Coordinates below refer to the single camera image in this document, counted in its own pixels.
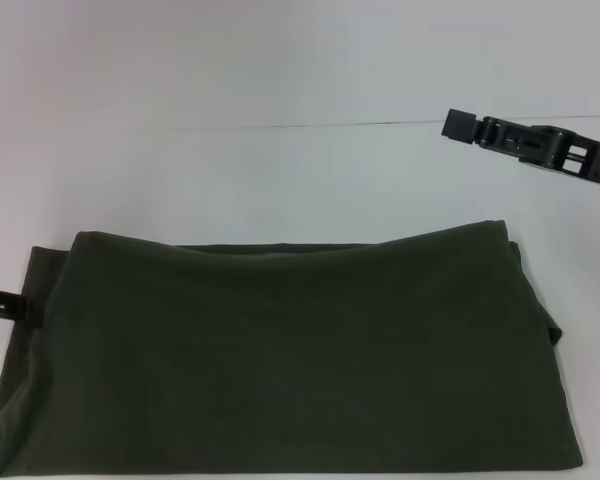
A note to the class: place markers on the dark green FREE t-shirt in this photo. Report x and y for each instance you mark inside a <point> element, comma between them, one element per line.
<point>280,350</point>

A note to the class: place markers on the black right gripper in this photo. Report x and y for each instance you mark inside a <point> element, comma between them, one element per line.
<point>550,150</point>

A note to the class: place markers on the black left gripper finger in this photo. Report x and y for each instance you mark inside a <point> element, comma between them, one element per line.
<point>7,302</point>

